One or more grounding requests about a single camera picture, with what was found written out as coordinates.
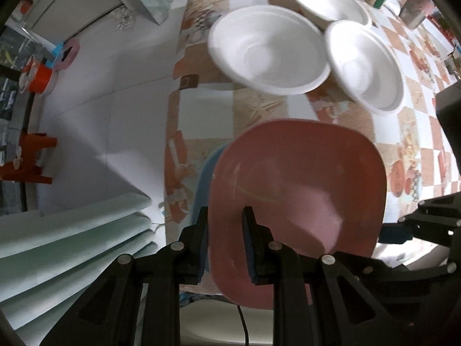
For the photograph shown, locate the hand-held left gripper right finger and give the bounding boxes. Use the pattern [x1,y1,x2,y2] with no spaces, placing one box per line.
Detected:
[242,206,412,346]

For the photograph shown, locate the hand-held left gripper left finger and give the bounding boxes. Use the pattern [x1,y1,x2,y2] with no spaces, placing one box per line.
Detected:
[39,207,211,346]

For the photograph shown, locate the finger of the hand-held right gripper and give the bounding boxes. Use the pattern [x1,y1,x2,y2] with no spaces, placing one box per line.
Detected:
[382,193,461,249]
[335,250,461,311]

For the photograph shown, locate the pink square plate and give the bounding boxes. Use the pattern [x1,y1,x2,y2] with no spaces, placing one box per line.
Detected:
[208,119,388,311]

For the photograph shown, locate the large white bowl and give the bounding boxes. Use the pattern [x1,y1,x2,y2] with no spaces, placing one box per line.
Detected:
[208,6,332,96]

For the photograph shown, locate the pale blue plate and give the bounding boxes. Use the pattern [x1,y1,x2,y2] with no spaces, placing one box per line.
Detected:
[189,142,231,226]

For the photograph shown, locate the metal cup with pink band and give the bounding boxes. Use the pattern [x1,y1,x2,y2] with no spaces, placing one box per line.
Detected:
[398,0,435,30]

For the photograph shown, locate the pale green pleated curtain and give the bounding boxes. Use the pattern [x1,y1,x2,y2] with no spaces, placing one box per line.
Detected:
[0,191,167,334]

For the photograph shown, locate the checkered printed tablecloth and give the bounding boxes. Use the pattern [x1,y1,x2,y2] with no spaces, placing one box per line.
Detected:
[164,0,461,296]

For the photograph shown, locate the orange plastic stool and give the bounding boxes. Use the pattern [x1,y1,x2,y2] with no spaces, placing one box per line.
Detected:
[0,133,57,185]

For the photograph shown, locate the orange plastic cup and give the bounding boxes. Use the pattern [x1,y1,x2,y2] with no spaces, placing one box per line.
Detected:
[20,56,59,97]

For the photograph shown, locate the pale cabinet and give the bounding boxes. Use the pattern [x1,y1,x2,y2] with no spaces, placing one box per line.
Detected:
[27,0,125,44]

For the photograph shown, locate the black cable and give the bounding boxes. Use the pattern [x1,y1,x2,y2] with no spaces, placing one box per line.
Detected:
[236,304,250,346]

